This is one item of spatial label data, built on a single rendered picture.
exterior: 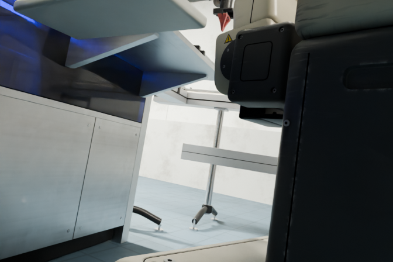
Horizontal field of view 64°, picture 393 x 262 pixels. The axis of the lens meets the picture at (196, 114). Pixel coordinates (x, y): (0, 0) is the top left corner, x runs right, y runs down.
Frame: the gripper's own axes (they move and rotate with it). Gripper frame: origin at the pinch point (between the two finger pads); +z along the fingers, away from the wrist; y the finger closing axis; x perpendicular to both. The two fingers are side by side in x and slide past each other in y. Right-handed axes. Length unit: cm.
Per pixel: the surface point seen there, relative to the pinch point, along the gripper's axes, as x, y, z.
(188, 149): -82, 44, 59
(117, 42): 52, 17, 25
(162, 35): 48, 2, 21
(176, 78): 1.8, 18.6, 25.2
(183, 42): 41.0, -2.3, 21.4
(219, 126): -85, 23, 39
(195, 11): 77, -23, 28
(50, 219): 45, 37, 89
